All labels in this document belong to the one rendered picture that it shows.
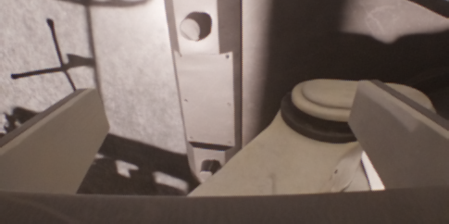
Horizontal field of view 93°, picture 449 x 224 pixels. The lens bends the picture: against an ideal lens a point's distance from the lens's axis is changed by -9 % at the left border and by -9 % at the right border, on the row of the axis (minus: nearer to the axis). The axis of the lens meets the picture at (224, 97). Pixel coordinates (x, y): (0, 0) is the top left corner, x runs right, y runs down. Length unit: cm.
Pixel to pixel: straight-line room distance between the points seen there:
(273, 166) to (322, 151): 7
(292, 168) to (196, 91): 29
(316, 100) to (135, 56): 59
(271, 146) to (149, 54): 53
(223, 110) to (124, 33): 41
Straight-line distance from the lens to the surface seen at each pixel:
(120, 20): 78
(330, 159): 33
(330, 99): 36
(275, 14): 45
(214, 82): 49
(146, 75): 80
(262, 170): 29
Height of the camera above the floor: 61
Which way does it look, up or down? 57 degrees down
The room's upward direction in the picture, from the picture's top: 157 degrees counter-clockwise
